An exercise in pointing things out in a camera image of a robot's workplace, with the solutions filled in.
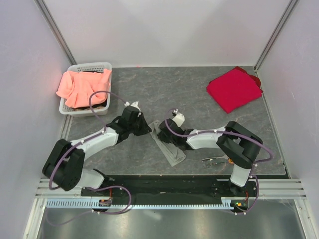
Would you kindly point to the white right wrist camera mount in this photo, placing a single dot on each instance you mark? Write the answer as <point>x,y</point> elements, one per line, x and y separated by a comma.
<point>178,118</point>

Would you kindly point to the salmon pink cloth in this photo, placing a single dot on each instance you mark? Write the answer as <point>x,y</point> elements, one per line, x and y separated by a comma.
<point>81,89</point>

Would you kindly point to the silver spoon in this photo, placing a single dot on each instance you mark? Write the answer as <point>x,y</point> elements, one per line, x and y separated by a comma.
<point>214,163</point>

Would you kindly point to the red folded napkin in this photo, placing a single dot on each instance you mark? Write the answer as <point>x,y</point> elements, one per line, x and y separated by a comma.
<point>234,89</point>

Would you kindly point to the white plastic basket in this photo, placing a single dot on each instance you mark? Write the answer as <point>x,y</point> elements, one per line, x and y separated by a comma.
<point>86,67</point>

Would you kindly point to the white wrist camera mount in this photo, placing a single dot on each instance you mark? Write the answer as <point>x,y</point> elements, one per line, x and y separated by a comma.
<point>134,104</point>
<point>178,118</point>

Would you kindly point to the right aluminium frame post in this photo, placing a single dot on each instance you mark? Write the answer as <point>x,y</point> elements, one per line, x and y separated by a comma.
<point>276,32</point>

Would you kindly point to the left aluminium frame post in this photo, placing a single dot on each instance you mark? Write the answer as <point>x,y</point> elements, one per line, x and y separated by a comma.
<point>55,30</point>

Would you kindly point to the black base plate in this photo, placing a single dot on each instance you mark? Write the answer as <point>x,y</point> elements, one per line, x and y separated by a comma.
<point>216,186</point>

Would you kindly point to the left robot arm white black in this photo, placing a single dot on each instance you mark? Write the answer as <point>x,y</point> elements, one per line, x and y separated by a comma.
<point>64,166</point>

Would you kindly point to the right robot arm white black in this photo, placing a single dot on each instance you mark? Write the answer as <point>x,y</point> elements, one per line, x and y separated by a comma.
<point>235,141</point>

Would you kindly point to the white slotted cable duct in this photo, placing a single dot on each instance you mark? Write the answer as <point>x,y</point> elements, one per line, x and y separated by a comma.
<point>98,204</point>

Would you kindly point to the aluminium frame post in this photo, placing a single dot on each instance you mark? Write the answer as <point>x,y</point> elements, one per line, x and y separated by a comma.
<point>55,30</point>
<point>276,32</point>

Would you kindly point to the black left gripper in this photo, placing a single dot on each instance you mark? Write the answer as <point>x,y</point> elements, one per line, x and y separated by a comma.
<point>145,129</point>

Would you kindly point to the grey cloth napkin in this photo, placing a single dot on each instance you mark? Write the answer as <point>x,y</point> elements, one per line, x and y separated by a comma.
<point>173,154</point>

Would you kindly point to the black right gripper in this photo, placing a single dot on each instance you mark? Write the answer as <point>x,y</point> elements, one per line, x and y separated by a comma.
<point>161,135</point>

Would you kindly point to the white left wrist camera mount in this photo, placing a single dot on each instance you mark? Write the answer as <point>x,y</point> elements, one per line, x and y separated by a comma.
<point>134,104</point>

